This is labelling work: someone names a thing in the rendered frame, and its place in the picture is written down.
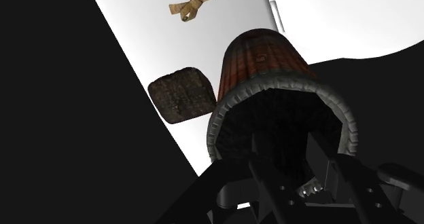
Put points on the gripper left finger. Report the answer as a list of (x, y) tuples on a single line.
[(265, 170)]

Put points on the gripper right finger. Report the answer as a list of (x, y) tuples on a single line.
[(357, 180)]

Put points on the red-brown woven basket grey rim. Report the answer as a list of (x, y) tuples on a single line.
[(265, 61)]

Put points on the dark brown square block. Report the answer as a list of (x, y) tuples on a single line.
[(182, 96)]

